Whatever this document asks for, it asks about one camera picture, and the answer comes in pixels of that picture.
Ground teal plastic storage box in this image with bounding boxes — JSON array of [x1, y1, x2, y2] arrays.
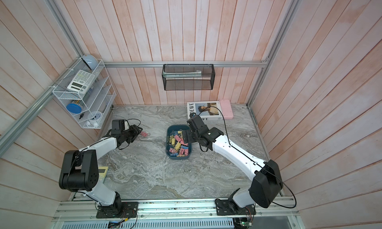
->
[[165, 125, 192, 160]]

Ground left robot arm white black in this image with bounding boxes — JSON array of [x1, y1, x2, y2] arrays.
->
[[59, 120, 143, 207]]

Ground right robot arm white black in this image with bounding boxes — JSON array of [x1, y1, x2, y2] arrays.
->
[[184, 115, 283, 211]]

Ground white LOEWE book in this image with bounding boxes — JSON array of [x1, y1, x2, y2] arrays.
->
[[187, 101, 223, 121]]

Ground white cup on shelf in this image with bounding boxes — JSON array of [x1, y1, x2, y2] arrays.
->
[[87, 111, 102, 127]]

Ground pink case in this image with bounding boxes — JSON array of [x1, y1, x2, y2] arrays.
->
[[219, 99, 234, 120]]

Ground yellow blue calculator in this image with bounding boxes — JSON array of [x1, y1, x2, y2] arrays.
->
[[98, 166, 109, 182]]

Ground blue lid container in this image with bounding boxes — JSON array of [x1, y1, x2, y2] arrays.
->
[[66, 103, 82, 114]]

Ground papers in mesh basket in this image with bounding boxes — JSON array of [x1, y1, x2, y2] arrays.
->
[[162, 71, 202, 79]]

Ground white calculator on shelf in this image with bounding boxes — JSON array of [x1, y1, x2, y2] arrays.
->
[[67, 70, 95, 95]]

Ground white wire wall shelf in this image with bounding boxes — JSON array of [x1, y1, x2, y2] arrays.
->
[[53, 59, 116, 129]]

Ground black mesh wall basket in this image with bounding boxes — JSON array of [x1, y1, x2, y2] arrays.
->
[[162, 64, 215, 91]]

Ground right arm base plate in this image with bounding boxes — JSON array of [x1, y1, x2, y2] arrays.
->
[[214, 199, 256, 216]]

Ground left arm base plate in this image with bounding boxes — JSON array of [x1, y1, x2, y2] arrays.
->
[[96, 202, 138, 219]]

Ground aluminium front rail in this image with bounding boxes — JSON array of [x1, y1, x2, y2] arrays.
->
[[52, 198, 299, 222]]

